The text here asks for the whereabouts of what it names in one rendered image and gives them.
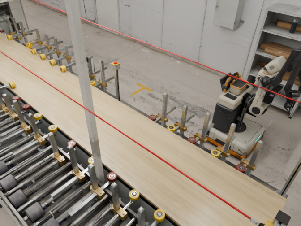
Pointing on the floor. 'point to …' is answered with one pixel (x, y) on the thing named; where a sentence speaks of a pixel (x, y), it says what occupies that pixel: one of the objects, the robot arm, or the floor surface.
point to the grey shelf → (278, 36)
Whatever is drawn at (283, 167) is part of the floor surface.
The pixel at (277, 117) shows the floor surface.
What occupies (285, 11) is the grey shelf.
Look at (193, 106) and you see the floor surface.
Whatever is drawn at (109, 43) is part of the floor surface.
